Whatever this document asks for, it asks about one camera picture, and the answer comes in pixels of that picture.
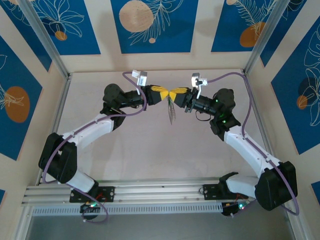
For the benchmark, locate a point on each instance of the green plastic key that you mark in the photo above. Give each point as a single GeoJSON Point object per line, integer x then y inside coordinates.
{"type": "Point", "coordinates": [170, 104]}

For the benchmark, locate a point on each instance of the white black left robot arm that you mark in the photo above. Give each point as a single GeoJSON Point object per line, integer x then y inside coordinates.
{"type": "Point", "coordinates": [87, 132]}

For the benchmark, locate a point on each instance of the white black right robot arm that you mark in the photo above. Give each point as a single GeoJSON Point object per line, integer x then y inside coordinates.
{"type": "Point", "coordinates": [250, 150]}

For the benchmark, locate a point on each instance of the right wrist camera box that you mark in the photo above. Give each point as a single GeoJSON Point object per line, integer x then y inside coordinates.
{"type": "Point", "coordinates": [195, 80]}

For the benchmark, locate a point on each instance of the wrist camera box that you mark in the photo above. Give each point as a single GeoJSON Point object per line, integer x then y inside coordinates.
{"type": "Point", "coordinates": [143, 78]}
{"type": "Point", "coordinates": [195, 80]}

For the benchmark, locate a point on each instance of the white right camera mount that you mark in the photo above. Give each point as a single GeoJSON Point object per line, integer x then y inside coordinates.
{"type": "Point", "coordinates": [198, 93]}

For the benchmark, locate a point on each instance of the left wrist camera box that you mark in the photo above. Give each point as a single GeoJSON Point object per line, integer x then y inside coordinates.
{"type": "Point", "coordinates": [143, 78]}

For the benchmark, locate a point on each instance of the aluminium side rail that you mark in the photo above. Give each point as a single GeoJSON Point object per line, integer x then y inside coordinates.
{"type": "Point", "coordinates": [264, 140]}
{"type": "Point", "coordinates": [60, 105]}

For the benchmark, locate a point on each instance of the aluminium right corner post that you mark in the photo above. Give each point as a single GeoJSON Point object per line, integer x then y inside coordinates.
{"type": "Point", "coordinates": [265, 32]}

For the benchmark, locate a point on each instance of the aluminium corner post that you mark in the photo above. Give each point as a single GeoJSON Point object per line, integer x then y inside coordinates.
{"type": "Point", "coordinates": [45, 37]}
{"type": "Point", "coordinates": [265, 32]}

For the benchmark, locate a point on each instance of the aluminium left corner post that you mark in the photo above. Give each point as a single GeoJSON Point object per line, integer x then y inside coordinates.
{"type": "Point", "coordinates": [45, 37]}

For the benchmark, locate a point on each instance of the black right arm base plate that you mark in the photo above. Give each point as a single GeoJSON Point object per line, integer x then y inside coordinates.
{"type": "Point", "coordinates": [210, 191]}

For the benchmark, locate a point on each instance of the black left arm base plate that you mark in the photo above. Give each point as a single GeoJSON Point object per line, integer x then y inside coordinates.
{"type": "Point", "coordinates": [107, 193]}

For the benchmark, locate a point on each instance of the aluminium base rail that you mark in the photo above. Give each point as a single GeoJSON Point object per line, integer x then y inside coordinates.
{"type": "Point", "coordinates": [160, 192]}

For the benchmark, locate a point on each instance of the aluminium frame leg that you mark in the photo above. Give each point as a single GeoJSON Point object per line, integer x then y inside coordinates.
{"type": "Point", "coordinates": [296, 225]}
{"type": "Point", "coordinates": [22, 222]}

